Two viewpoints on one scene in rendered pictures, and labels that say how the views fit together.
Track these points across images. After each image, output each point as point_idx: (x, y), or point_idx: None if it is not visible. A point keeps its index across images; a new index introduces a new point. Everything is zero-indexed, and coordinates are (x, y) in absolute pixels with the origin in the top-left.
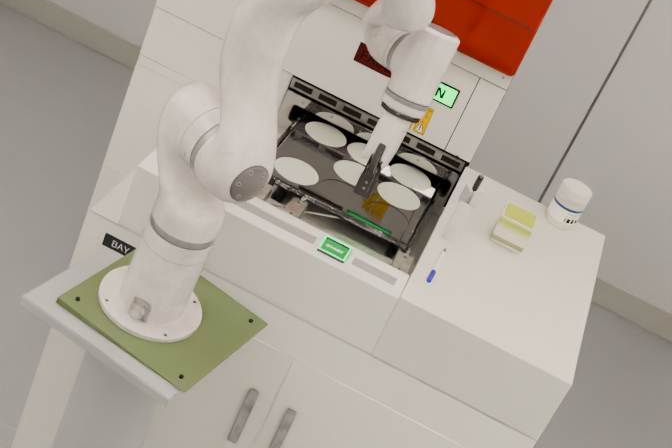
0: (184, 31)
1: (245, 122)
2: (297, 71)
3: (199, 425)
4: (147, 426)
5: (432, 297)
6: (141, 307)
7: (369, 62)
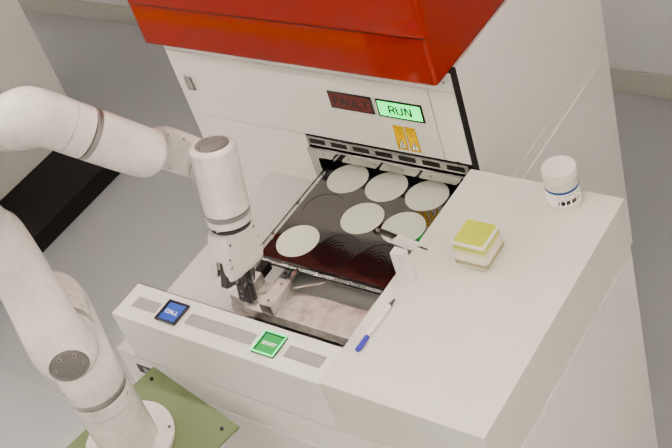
0: (220, 124)
1: (29, 324)
2: (305, 129)
3: None
4: None
5: (355, 370)
6: None
7: (343, 105)
